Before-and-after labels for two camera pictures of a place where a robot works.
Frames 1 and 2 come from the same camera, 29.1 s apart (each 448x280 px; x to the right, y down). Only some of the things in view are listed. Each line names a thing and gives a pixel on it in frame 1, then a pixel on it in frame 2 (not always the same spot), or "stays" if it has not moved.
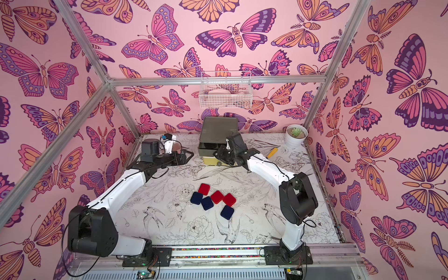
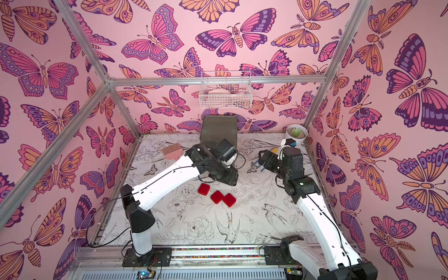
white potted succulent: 295,135 stays
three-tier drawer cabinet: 214,131 stays
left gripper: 182,156 → 231,179
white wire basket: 226,95 stays
